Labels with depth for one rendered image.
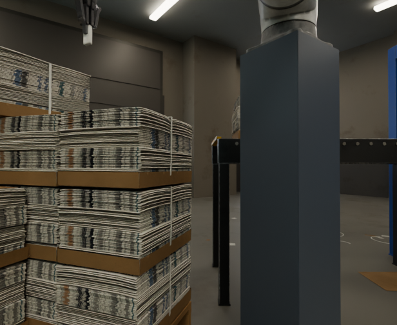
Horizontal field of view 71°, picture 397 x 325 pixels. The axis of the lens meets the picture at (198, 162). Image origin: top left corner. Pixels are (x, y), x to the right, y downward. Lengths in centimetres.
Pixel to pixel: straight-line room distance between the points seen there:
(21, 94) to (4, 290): 64
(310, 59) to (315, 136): 20
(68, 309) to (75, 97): 80
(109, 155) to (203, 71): 549
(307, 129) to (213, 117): 544
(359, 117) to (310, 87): 654
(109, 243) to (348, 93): 706
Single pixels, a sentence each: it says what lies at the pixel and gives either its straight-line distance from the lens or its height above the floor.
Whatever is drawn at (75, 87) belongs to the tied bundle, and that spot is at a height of 100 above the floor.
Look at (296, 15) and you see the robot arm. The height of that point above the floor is 107.
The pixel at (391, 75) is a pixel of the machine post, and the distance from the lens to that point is 260.
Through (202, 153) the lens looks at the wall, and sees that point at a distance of 588.
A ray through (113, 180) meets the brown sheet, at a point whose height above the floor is 63.
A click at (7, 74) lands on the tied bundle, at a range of 119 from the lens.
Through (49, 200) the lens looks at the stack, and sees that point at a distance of 98.
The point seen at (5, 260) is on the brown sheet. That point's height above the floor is 40.
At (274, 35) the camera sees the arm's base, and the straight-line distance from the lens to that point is 86.
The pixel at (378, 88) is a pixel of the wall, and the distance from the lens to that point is 728.
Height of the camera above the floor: 67
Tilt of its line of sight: 1 degrees up
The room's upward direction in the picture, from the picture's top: straight up
